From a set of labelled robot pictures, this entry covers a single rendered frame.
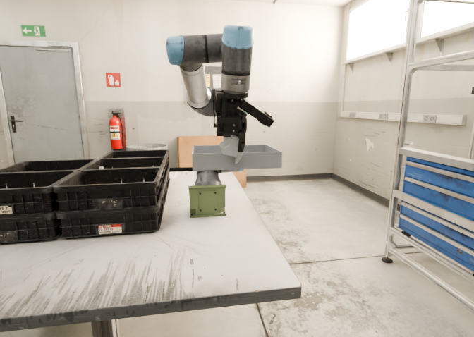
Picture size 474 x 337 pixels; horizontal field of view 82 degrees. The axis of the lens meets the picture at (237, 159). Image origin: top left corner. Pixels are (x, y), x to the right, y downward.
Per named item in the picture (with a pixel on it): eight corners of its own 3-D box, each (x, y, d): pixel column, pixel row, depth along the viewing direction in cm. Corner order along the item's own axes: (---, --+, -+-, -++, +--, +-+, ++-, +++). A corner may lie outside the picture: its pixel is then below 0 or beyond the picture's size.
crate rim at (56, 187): (163, 171, 143) (162, 166, 143) (157, 187, 114) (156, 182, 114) (80, 174, 136) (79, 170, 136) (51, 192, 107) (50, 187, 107)
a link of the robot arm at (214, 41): (206, 32, 79) (206, 34, 70) (245, 30, 80) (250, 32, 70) (209, 60, 83) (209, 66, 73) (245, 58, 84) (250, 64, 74)
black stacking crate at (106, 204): (163, 189, 145) (162, 168, 143) (158, 209, 116) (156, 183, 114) (82, 193, 138) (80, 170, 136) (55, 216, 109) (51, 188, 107)
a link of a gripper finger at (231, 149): (220, 163, 81) (221, 134, 77) (240, 162, 82) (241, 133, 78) (221, 168, 78) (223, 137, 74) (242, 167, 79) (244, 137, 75)
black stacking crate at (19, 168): (99, 178, 167) (97, 159, 164) (81, 193, 138) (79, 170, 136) (26, 181, 160) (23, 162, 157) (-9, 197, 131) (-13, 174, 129)
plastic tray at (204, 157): (265, 157, 103) (266, 144, 102) (281, 168, 84) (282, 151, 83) (192, 158, 99) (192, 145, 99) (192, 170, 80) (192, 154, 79)
